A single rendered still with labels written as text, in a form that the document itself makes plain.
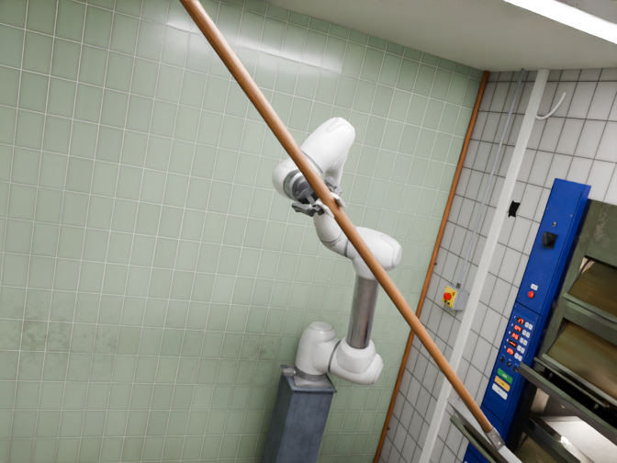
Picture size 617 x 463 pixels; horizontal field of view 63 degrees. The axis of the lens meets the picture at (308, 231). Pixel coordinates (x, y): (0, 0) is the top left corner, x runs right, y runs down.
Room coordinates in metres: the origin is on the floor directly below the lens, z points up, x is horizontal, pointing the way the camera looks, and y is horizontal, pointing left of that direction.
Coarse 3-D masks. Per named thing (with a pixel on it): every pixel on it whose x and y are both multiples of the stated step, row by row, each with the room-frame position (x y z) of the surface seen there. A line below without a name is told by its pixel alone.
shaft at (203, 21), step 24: (192, 0) 1.03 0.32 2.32; (216, 48) 1.05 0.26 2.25; (240, 72) 1.07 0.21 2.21; (264, 120) 1.10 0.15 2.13; (288, 144) 1.12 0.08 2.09; (312, 168) 1.14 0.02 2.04; (336, 216) 1.17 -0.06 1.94; (360, 240) 1.20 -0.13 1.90; (384, 288) 1.24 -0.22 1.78; (408, 312) 1.26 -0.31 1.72; (456, 384) 1.35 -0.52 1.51
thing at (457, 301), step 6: (450, 288) 2.45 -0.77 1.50; (456, 288) 2.43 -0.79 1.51; (462, 288) 2.46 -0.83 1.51; (450, 294) 2.44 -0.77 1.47; (456, 294) 2.40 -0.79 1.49; (462, 294) 2.41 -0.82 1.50; (444, 300) 2.46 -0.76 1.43; (450, 300) 2.43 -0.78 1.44; (456, 300) 2.40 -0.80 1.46; (462, 300) 2.41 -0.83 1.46; (450, 306) 2.41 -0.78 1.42; (456, 306) 2.41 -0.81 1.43; (462, 306) 2.42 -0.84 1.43
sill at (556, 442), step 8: (528, 424) 1.90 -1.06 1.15; (536, 424) 1.87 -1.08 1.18; (544, 424) 1.88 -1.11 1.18; (536, 432) 1.86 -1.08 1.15; (544, 432) 1.82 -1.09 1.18; (552, 432) 1.83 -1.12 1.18; (544, 440) 1.81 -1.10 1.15; (552, 440) 1.79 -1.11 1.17; (560, 440) 1.78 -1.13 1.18; (560, 448) 1.75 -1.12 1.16; (568, 448) 1.73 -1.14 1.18; (576, 448) 1.74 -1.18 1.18; (568, 456) 1.71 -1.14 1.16; (576, 456) 1.69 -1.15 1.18; (584, 456) 1.70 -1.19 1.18
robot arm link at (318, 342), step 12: (312, 324) 2.15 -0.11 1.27; (324, 324) 2.17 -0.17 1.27; (312, 336) 2.10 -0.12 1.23; (324, 336) 2.10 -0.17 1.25; (336, 336) 2.17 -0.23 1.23; (300, 348) 2.12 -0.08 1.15; (312, 348) 2.09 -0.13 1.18; (324, 348) 2.08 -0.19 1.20; (300, 360) 2.11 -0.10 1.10; (312, 360) 2.08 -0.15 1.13; (324, 360) 2.06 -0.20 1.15; (312, 372) 2.09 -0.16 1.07; (324, 372) 2.12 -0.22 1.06
